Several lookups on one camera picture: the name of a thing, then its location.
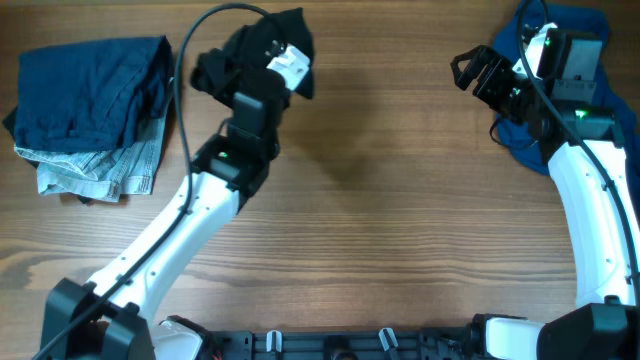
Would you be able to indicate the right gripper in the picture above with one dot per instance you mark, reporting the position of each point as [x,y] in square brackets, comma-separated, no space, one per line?
[498,68]

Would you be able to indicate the black t-shirt with logo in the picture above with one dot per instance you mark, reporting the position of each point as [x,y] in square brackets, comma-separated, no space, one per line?
[244,57]

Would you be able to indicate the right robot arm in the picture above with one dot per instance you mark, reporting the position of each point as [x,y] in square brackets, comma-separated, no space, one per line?
[550,90]

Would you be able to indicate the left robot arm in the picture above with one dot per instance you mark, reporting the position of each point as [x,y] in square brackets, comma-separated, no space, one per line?
[111,315]

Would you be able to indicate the crumpled blue shirt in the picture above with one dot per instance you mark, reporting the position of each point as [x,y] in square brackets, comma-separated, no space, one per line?
[517,137]

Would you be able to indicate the folded light blue jeans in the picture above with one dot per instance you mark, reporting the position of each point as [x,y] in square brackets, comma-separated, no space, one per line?
[105,175]

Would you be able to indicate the folded dark navy garment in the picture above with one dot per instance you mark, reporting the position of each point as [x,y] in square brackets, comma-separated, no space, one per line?
[90,96]

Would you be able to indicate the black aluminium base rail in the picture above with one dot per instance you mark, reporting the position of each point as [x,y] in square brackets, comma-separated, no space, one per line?
[382,344]

